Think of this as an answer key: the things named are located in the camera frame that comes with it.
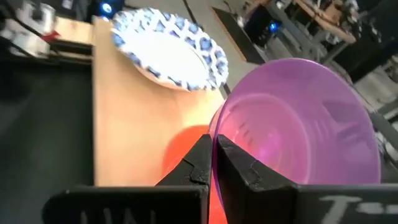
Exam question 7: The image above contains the black box with blue light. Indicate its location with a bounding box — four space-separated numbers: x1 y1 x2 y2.
89 0 126 20

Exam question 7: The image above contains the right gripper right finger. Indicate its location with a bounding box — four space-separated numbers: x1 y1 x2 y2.
216 133 398 224

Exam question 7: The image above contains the red translucent plastic bowl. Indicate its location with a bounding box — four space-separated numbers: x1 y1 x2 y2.
161 124 230 224

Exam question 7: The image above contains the purple translucent plastic bowl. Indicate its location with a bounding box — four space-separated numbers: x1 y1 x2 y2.
208 57 382 210

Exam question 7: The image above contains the wooden shelf with black posts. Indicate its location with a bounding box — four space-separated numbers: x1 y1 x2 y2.
92 17 227 187

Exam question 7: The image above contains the black aluminium table frame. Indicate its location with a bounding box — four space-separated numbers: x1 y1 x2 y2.
0 39 94 67

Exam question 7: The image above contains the wooden workbench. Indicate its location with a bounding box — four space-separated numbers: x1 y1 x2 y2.
292 0 358 45

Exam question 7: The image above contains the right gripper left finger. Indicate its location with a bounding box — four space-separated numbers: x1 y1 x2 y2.
42 133 213 224

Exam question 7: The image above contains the blue patterned paper plate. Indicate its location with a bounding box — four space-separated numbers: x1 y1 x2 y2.
111 7 229 93

